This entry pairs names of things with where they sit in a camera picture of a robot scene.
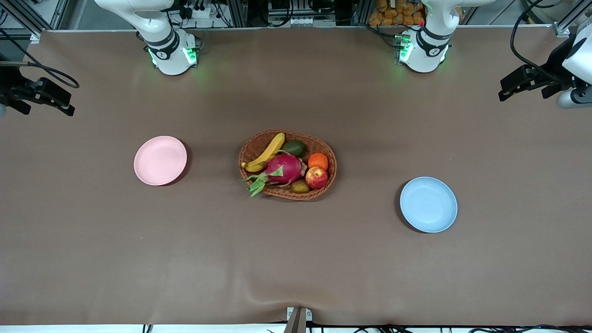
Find yellow banana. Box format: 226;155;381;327
241;133;286;173

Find red apple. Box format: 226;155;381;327
305;166;329;190

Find pink round plate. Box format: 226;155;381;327
134;136;188;186

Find pile of orange objects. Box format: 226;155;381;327
369;0;425;27

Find blue round plate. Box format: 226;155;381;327
400;176;458;234

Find white power strip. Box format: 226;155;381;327
290;17;336;27
178;4;218;19

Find brown wicker basket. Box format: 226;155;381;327
238;129;338;201

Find orange fruit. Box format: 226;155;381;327
308;153;329;172

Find green avocado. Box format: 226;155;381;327
282;140;308;158

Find pink dragon fruit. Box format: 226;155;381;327
239;150;308;198

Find brown table cover mat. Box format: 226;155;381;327
0;25;592;327

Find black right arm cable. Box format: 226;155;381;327
0;28;80;89

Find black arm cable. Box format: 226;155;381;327
0;28;80;89
510;0;558;72

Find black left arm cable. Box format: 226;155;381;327
510;0;558;72

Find aluminium frame profile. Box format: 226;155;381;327
553;0;592;37
0;0;70;44

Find metal table edge bracket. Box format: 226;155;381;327
286;307;313;333

